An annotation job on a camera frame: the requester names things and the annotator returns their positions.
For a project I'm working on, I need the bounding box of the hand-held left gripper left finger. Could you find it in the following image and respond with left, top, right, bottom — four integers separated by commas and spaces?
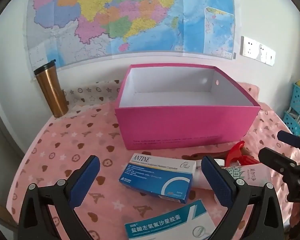
17, 155, 101, 240

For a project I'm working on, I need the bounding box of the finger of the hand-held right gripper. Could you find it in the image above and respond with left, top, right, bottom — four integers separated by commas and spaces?
277, 129, 300, 153
259, 147, 299, 183

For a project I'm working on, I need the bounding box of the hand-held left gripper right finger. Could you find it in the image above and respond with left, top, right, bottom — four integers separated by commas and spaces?
201, 155, 283, 240

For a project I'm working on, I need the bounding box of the pink cosmetic tube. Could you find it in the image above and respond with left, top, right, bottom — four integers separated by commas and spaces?
194, 166, 217, 198

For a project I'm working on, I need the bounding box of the white tube with green print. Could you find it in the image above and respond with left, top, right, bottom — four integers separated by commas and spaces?
216, 161, 274, 190

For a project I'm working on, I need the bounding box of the blue medicine box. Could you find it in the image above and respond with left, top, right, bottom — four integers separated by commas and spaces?
119, 152, 197, 204

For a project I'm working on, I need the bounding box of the pink cardboard box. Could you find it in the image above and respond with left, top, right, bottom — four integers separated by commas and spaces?
114, 64, 262, 151

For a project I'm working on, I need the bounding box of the teal and white medicine box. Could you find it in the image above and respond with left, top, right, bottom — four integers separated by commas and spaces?
124, 200, 217, 240

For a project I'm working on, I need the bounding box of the white crumpled bag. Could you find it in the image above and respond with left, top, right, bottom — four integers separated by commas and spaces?
287, 109, 300, 130

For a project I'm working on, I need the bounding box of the pink printed blanket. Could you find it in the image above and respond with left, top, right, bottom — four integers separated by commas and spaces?
6, 79, 300, 240

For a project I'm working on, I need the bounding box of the copper travel tumbler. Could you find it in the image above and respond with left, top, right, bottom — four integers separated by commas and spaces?
34, 59, 69, 118

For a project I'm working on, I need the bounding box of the white wall switch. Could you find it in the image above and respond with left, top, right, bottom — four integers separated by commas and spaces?
265, 47, 276, 67

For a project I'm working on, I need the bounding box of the white wall socket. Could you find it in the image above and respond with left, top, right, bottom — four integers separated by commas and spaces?
241, 35, 260, 58
256, 42, 268, 62

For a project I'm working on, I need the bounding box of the colourful wall map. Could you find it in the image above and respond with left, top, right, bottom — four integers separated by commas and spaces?
24, 0, 237, 82

